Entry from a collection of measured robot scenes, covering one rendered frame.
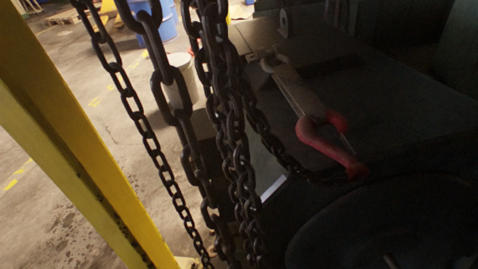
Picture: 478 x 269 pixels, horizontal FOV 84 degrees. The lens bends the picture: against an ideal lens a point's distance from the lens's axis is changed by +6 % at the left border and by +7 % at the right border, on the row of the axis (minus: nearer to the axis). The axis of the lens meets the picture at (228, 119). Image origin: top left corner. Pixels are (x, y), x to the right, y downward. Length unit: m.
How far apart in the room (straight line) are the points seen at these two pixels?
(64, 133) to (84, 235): 1.06
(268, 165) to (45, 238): 1.50
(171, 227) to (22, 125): 0.94
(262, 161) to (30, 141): 0.46
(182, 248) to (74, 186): 0.73
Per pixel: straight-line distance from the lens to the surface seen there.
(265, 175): 0.39
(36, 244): 1.77
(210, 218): 0.19
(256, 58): 0.54
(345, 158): 0.36
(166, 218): 1.44
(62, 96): 0.62
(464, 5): 1.00
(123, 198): 0.78
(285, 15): 0.69
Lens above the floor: 1.12
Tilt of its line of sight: 36 degrees down
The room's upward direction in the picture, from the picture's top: 12 degrees counter-clockwise
